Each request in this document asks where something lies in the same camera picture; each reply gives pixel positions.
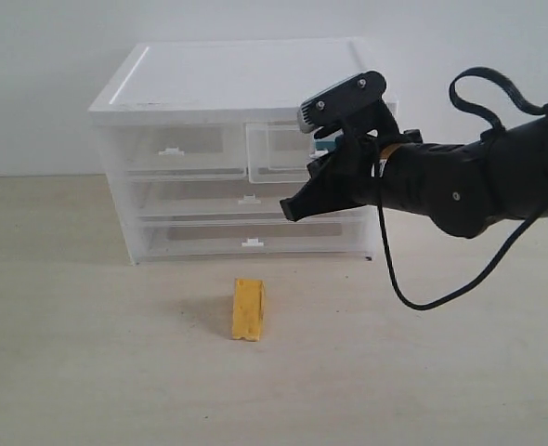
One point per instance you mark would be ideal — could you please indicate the clear wide drawer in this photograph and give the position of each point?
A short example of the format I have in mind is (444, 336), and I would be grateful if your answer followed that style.
(175, 198)
(354, 236)

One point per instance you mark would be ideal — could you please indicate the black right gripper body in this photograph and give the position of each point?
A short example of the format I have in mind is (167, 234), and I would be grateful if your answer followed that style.
(355, 167)

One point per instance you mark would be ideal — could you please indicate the clear middle wide drawer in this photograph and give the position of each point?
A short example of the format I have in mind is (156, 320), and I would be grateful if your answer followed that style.
(175, 198)

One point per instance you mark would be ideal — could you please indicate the white plastic drawer cabinet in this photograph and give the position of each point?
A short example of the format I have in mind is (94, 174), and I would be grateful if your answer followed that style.
(217, 83)

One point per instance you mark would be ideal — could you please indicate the yellow cheese block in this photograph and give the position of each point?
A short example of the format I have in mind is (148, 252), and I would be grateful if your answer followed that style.
(248, 310)

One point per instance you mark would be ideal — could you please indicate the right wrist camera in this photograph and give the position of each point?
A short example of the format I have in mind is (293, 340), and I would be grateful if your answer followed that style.
(341, 103)

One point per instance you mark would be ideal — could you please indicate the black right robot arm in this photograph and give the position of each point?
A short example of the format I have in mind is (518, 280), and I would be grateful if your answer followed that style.
(462, 188)

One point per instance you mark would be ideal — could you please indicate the clear bottom wide drawer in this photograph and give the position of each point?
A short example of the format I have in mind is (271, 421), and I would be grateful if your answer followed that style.
(354, 236)

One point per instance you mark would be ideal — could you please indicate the white bottle teal label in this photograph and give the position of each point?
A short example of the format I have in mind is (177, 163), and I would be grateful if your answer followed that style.
(323, 146)

